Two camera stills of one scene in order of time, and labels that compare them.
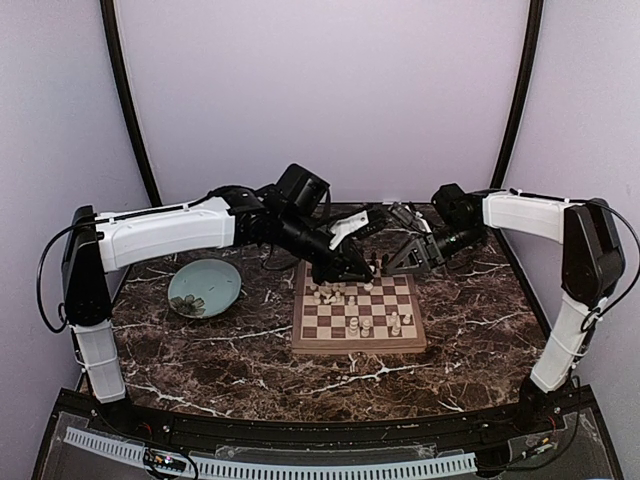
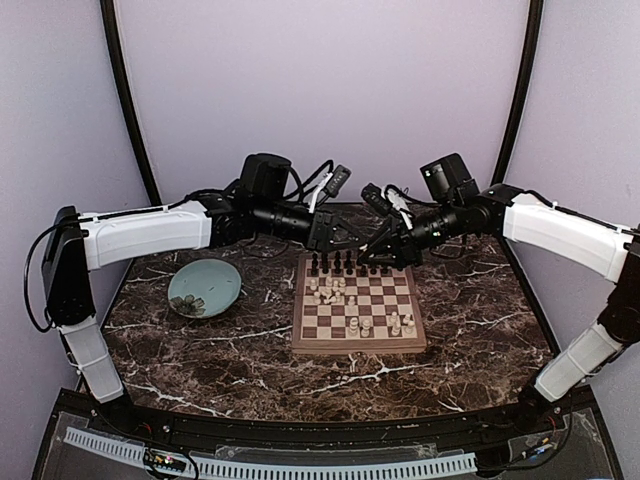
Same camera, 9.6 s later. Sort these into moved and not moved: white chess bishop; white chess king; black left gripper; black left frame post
Moved: black left gripper
Not moved: black left frame post; white chess bishop; white chess king
